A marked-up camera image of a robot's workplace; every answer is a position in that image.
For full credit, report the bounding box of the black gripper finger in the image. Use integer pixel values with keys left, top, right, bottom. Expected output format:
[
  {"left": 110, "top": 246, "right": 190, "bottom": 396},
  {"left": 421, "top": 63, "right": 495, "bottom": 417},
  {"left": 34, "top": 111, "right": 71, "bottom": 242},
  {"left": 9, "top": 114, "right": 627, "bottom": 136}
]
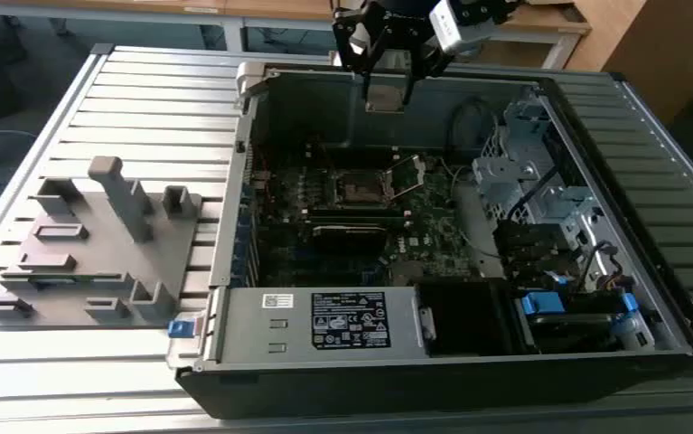
[
  {"left": 331, "top": 2, "right": 387, "bottom": 110},
  {"left": 401, "top": 25, "right": 455, "bottom": 109}
]

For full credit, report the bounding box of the metal socket cover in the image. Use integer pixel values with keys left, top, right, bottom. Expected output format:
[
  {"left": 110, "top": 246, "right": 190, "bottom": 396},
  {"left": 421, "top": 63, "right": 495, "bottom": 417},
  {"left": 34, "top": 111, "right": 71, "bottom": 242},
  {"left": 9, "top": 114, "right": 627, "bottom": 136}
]
[{"left": 385, "top": 155, "right": 427, "bottom": 201}]

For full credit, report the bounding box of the CPU socket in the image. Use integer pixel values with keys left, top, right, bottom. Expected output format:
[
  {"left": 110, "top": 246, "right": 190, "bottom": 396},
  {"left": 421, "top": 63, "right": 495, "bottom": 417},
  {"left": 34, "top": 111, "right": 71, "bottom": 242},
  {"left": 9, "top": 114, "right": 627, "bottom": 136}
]
[{"left": 331, "top": 167, "right": 399, "bottom": 210}]

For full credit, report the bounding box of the black RAM slot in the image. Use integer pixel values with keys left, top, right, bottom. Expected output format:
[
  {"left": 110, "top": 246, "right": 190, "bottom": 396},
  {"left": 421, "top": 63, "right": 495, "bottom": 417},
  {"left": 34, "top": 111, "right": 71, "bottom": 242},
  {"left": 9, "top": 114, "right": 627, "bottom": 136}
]
[
  {"left": 309, "top": 206, "right": 403, "bottom": 218},
  {"left": 307, "top": 216, "right": 402, "bottom": 227}
]

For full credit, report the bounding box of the grey case release latch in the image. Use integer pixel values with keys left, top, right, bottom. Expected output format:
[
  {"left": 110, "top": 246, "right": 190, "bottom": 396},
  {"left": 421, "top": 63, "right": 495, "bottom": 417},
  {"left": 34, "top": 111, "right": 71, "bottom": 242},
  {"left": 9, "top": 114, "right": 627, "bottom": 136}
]
[{"left": 235, "top": 61, "right": 271, "bottom": 110}]

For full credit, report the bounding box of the silver metal drive cage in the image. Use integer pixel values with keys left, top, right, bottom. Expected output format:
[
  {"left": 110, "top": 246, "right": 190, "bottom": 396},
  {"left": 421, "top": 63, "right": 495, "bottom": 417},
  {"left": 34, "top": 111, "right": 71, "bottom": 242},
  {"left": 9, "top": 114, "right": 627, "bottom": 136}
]
[{"left": 471, "top": 88, "right": 612, "bottom": 254}]

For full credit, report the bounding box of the green motherboard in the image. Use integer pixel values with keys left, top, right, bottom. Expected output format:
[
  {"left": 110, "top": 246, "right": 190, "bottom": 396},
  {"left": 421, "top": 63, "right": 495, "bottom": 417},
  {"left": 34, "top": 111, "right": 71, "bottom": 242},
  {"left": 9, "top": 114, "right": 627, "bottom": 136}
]
[{"left": 249, "top": 153, "right": 505, "bottom": 288}]

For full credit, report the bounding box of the wooden cabinet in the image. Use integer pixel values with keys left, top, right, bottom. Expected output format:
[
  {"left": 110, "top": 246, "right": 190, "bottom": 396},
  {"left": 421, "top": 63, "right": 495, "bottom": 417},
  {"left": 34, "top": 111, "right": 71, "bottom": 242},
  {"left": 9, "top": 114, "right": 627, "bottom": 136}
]
[{"left": 566, "top": 0, "right": 693, "bottom": 126}]

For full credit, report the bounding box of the black heatsink block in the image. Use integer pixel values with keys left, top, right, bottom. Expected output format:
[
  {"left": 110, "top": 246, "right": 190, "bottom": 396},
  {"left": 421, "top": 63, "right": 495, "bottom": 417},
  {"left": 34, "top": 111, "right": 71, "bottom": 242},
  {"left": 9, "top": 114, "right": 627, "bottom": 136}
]
[{"left": 311, "top": 224, "right": 391, "bottom": 255}]

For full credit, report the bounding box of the bronze chipset heatsink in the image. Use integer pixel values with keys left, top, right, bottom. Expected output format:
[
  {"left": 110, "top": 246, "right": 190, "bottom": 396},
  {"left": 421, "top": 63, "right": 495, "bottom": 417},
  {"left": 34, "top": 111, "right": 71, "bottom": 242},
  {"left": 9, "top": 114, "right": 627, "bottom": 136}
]
[{"left": 389, "top": 259, "right": 427, "bottom": 282}]

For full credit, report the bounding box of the blue disk carrier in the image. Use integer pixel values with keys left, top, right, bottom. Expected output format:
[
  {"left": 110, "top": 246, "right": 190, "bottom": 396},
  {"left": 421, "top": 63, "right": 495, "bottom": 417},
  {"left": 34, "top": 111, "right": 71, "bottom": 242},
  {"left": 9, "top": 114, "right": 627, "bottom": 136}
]
[{"left": 518, "top": 291, "right": 567, "bottom": 316}]

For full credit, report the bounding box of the grey parts rack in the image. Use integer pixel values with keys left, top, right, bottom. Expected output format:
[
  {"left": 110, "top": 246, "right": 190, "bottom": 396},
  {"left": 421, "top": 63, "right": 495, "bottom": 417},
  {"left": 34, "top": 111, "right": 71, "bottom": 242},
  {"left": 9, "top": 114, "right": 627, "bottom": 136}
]
[{"left": 0, "top": 156, "right": 207, "bottom": 327}]

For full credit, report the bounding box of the black disk drive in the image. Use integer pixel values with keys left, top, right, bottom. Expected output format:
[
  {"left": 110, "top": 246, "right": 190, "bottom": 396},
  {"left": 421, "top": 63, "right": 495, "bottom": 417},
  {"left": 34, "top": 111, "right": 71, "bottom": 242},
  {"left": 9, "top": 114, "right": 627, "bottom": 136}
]
[{"left": 530, "top": 314, "right": 618, "bottom": 354}]

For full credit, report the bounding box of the grey power supply unit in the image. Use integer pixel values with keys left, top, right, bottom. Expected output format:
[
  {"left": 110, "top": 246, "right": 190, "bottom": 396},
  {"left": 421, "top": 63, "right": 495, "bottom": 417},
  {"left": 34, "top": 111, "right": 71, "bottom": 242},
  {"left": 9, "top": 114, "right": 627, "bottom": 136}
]
[{"left": 205, "top": 286, "right": 438, "bottom": 365}]

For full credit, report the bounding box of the green RAM stick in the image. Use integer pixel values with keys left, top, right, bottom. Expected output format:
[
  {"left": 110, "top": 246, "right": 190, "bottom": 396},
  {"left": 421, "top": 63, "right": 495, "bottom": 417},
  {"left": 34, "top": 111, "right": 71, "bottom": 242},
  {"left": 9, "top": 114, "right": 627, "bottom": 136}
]
[{"left": 30, "top": 274, "right": 98, "bottom": 287}]

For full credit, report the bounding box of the black open PC case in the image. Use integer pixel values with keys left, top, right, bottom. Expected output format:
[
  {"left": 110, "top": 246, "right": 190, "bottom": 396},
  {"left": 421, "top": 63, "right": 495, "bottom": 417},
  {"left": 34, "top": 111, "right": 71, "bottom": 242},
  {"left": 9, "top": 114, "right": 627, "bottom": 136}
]
[{"left": 165, "top": 61, "right": 693, "bottom": 421}]

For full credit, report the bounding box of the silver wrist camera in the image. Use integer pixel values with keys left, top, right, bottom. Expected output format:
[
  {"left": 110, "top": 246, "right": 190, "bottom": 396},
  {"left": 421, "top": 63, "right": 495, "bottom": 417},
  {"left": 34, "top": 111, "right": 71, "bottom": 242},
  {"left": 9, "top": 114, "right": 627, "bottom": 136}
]
[{"left": 429, "top": 0, "right": 494, "bottom": 54}]

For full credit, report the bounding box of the wooden desk white frame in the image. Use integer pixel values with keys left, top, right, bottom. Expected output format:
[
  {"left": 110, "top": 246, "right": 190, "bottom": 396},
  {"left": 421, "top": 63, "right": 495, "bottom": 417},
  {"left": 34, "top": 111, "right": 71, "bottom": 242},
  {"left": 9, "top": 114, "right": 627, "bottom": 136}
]
[{"left": 0, "top": 0, "right": 594, "bottom": 69}]

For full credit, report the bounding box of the black drive cable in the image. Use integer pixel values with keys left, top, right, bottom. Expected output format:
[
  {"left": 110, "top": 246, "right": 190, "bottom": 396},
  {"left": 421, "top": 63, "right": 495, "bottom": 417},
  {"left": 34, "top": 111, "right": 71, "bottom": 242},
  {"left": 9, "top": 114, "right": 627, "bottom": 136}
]
[{"left": 505, "top": 163, "right": 562, "bottom": 225}]

